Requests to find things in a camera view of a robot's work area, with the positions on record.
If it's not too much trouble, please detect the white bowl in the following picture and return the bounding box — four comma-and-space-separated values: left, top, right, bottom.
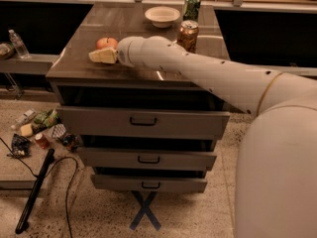
145, 6, 180, 28

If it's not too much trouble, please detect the green soda can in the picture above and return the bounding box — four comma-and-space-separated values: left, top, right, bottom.
182, 0, 201, 22

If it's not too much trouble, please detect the orange soda can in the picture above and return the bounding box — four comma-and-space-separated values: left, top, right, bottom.
177, 20, 199, 53

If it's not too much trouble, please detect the green chip bag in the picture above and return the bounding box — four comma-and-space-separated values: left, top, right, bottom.
34, 109, 58, 128

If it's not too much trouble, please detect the red can on floor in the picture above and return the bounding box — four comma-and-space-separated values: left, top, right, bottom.
35, 133, 50, 149

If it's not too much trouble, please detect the black bar on floor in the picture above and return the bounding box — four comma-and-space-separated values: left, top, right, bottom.
15, 149, 54, 234

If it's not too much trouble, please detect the yellow sponge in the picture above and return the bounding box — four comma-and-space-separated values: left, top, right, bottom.
20, 124, 33, 137

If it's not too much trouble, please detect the black snack bag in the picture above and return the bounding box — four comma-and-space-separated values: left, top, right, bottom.
9, 134, 31, 158

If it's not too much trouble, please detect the clear bottle on floor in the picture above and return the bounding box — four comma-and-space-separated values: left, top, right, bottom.
11, 109, 36, 130

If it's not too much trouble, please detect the clear plastic water bottle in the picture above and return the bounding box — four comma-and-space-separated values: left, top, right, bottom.
9, 29, 31, 59

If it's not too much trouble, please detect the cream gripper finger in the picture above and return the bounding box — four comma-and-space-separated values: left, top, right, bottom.
88, 48, 117, 64

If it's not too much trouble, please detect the grey drawer cabinet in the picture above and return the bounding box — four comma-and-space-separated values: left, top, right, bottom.
47, 3, 230, 192

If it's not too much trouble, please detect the black cable on floor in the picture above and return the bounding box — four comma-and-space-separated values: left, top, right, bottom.
0, 136, 80, 238

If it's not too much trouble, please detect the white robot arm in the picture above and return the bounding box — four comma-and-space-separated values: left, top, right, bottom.
117, 37, 317, 238

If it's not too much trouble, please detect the dark bowl on ledge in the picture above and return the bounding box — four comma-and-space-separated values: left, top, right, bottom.
0, 43, 15, 60

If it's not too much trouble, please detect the red orange apple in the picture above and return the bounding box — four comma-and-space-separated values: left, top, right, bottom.
96, 38, 118, 50

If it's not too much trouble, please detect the white patterned packet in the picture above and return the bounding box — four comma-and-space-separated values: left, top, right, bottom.
51, 124, 66, 139

